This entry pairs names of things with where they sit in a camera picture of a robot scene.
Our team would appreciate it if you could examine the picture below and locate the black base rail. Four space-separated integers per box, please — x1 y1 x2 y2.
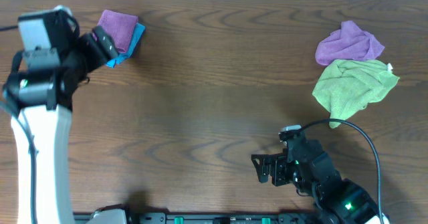
74 204 320 224

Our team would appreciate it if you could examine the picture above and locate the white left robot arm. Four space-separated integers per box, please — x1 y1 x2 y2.
1 5 118 223

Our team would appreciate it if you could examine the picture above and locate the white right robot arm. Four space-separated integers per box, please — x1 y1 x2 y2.
251 130 390 224

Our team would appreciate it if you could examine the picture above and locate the crumpled purple cloth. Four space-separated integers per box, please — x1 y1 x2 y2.
315 21 385 66

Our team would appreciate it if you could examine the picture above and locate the folded blue cloth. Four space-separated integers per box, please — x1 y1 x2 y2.
106 23 145 68

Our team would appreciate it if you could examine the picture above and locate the crumpled green cloth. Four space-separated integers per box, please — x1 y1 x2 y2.
312 60 399 120

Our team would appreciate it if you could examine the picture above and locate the pink purple cloth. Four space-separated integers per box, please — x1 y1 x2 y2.
97 9 138 53

